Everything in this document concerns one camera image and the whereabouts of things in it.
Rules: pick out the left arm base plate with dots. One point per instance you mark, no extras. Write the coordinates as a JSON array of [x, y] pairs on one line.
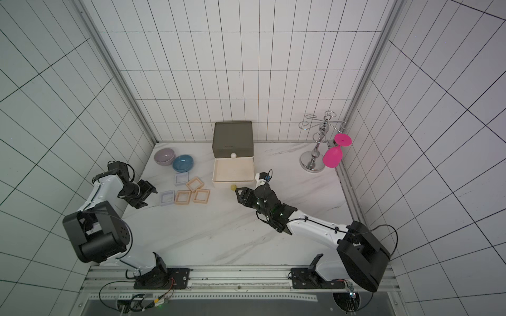
[[159, 279]]

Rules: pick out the orange brooch box right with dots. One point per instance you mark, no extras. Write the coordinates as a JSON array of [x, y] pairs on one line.
[[201, 196]]

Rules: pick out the lilac brooch box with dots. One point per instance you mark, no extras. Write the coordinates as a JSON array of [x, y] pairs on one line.
[[181, 178], [167, 198]]

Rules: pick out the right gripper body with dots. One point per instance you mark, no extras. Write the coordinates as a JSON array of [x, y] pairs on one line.
[[252, 195]]

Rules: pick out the orange brooch box left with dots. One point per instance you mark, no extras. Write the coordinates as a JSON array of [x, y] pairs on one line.
[[183, 197]]

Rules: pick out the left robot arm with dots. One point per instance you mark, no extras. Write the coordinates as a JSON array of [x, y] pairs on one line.
[[99, 234]]

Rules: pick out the orange brooch box upper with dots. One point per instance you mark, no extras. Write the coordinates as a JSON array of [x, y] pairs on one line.
[[194, 184]]

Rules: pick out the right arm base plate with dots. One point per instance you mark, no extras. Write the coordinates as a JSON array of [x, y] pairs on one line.
[[305, 279]]

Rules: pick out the orange brooch box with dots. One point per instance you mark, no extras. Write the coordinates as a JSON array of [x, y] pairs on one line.
[[183, 197], [201, 196], [194, 184]]

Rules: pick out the lilac brooch box upper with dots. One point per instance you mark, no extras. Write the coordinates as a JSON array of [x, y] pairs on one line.
[[181, 178]]

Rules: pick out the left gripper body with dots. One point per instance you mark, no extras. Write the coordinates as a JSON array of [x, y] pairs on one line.
[[131, 191]]

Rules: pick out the lilac brooch box lower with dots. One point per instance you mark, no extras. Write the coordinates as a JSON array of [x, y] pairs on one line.
[[167, 198]]

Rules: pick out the three-drawer storage cabinet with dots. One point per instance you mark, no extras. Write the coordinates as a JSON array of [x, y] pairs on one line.
[[233, 150]]

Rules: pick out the electronics board with cables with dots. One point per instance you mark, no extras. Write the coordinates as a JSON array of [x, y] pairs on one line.
[[136, 303]]

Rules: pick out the pink plastic wine glass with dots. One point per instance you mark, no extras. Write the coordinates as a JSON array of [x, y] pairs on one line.
[[334, 155]]

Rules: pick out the blue bowl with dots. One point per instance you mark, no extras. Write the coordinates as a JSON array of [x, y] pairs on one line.
[[183, 163]]

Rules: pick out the aluminium mounting rail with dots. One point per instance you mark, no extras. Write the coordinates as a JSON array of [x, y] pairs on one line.
[[227, 282]]

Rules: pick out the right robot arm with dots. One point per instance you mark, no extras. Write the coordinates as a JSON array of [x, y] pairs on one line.
[[362, 257]]

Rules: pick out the purple bowl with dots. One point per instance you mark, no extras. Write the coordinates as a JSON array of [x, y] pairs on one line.
[[165, 157]]

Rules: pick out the silver glass rack stand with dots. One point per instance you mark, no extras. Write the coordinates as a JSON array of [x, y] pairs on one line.
[[312, 161]]

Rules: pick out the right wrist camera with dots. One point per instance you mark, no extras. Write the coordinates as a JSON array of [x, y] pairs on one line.
[[263, 178]]

